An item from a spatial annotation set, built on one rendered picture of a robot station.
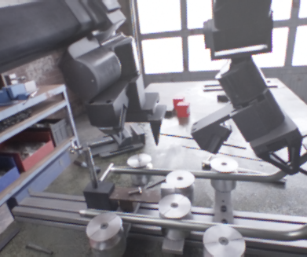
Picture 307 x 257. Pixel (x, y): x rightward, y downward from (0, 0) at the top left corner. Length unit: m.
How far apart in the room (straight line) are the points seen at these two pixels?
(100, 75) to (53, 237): 0.32
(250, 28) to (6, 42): 0.27
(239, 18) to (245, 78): 0.08
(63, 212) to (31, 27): 0.34
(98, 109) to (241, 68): 0.20
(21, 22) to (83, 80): 0.09
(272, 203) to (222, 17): 0.37
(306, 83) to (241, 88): 3.29
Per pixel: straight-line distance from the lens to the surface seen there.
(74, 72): 0.32
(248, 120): 0.35
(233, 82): 0.34
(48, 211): 0.52
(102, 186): 0.43
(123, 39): 0.37
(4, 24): 0.29
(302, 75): 3.57
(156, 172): 0.44
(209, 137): 0.37
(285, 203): 0.53
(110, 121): 0.32
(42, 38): 0.30
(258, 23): 0.32
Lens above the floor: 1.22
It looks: 24 degrees down
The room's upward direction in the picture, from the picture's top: 6 degrees counter-clockwise
